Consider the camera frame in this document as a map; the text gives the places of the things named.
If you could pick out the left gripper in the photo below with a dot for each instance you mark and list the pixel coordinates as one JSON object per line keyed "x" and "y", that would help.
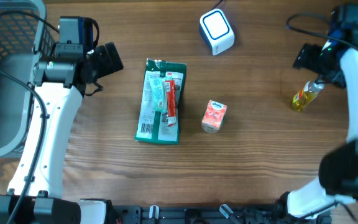
{"x": 107, "y": 66}

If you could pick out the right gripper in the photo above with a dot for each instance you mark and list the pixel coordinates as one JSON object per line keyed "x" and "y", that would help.
{"x": 306, "y": 58}

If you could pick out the yellow oil bottle silver cap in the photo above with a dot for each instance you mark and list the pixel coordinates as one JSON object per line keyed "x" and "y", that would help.
{"x": 306, "y": 95}

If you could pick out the red white tube package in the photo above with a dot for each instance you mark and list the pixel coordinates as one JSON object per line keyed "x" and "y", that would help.
{"x": 171, "y": 102}

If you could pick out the green 3M gloves package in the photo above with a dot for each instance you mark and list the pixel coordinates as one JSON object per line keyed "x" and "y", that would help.
{"x": 152, "y": 125}

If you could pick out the pink Kleenex tissue pack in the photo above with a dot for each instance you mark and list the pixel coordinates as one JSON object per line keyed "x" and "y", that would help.
{"x": 215, "y": 108}

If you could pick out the Knorr jar green lid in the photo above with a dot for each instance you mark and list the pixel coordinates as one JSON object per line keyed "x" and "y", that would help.
{"x": 212, "y": 124}

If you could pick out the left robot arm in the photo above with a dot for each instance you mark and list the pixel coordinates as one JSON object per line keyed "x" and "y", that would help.
{"x": 34, "y": 194}

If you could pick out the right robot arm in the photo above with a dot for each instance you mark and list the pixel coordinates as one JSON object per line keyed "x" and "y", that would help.
{"x": 337, "y": 180}

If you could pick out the white barcode scanner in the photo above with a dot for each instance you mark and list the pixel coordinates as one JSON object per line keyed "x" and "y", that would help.
{"x": 216, "y": 31}

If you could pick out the teal toothbrush package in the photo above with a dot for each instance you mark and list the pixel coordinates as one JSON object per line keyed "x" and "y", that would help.
{"x": 159, "y": 95}

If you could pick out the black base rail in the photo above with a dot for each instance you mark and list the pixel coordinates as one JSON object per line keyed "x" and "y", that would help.
{"x": 258, "y": 214}

